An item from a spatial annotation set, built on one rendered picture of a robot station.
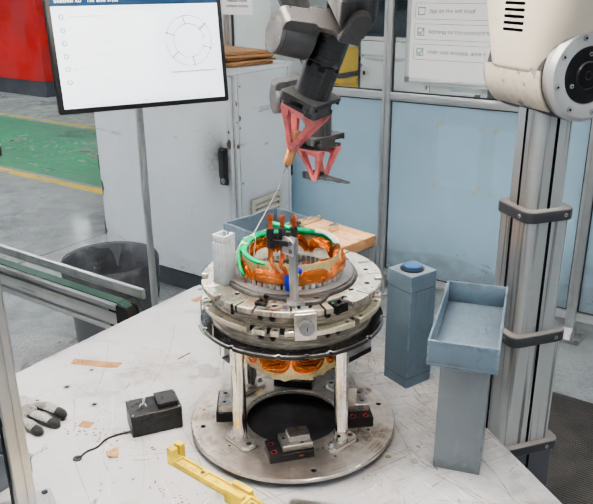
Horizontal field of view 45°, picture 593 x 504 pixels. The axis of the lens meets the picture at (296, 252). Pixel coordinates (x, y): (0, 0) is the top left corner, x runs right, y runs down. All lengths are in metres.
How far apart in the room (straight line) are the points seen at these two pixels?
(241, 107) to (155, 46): 1.33
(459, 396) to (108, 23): 1.46
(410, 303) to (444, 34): 2.17
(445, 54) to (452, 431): 2.42
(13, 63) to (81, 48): 2.98
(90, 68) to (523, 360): 1.41
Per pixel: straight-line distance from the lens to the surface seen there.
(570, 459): 2.79
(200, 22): 2.29
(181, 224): 3.86
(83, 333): 2.97
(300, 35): 1.11
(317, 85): 1.15
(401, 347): 1.53
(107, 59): 2.20
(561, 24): 1.30
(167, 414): 1.43
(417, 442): 1.40
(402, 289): 1.47
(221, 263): 1.23
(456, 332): 1.26
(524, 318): 1.50
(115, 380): 1.63
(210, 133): 3.58
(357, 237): 1.56
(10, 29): 5.13
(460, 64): 3.45
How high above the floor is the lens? 1.58
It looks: 21 degrees down
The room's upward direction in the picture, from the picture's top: straight up
